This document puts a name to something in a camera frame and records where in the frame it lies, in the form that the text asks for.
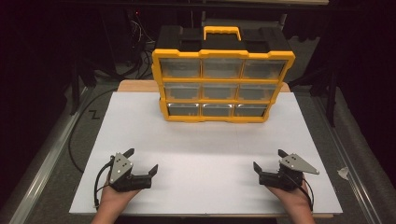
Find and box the grey box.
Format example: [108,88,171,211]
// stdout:
[201,11,288,32]

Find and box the white tape scrap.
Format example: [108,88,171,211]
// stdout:
[337,166,350,181]

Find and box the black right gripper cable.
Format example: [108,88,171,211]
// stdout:
[289,173,315,213]

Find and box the aluminium rail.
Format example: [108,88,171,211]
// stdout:
[313,95,385,224]
[0,86,92,224]

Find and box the bundle of cables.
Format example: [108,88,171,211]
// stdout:
[123,8,157,80]

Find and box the long black floor cable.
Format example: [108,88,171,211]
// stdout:
[67,88,119,175]

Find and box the black metal stand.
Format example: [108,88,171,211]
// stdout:
[68,57,98,117]
[290,66,340,128]

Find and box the yellow black drawer organizer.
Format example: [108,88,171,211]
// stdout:
[150,25,296,124]

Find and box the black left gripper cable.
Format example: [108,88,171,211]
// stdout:
[92,156,116,209]

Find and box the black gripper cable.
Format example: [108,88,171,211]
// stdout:
[289,173,315,213]
[92,156,116,209]

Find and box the set of clear plastic drawers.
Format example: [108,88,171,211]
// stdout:
[159,57,287,119]

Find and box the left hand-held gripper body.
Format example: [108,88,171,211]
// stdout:
[108,151,153,193]

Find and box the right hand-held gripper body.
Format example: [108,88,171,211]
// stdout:
[258,153,320,191]

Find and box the person's left hand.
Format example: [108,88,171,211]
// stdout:
[97,182,140,216]

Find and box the white board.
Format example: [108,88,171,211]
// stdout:
[68,91,344,217]

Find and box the person's right hand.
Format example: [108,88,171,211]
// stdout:
[267,181,313,213]

